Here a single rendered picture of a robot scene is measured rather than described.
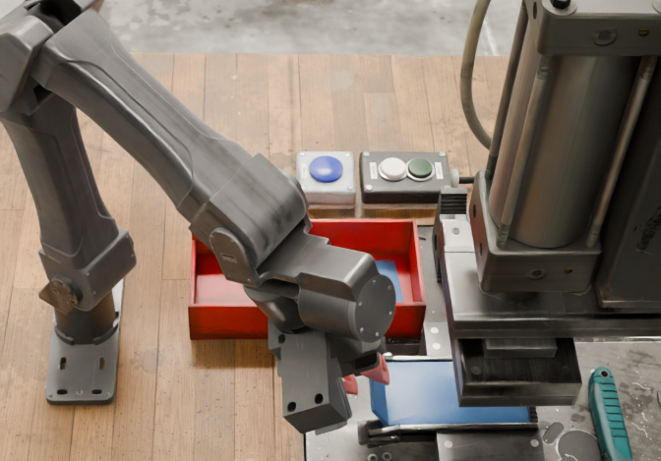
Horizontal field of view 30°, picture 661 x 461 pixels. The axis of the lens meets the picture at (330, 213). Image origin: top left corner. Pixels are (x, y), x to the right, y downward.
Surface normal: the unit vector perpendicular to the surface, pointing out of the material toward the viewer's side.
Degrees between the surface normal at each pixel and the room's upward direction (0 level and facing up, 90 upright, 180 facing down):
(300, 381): 29
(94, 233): 80
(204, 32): 0
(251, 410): 0
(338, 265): 24
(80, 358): 0
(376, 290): 67
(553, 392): 90
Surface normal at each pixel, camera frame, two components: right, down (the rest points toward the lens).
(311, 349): -0.44, -0.55
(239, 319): 0.04, 0.76
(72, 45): 0.40, -0.40
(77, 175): 0.83, 0.33
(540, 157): -0.44, 0.66
